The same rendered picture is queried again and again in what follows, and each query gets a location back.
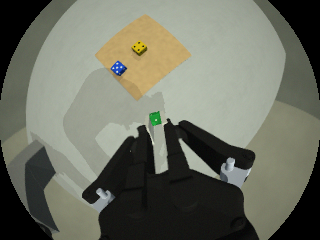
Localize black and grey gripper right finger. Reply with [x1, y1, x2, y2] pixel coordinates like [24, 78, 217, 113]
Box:
[160, 111, 255, 212]

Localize green die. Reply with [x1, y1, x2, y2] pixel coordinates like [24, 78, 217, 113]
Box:
[149, 111, 162, 126]

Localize tan square mat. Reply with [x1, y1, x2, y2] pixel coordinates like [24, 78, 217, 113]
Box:
[95, 14, 192, 101]

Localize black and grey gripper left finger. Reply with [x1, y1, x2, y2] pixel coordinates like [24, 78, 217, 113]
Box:
[82, 115, 156, 219]

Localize yellow die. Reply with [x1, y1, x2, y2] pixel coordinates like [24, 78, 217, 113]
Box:
[131, 40, 147, 56]

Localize blue die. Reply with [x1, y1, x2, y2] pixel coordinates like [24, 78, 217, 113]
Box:
[111, 61, 127, 76]

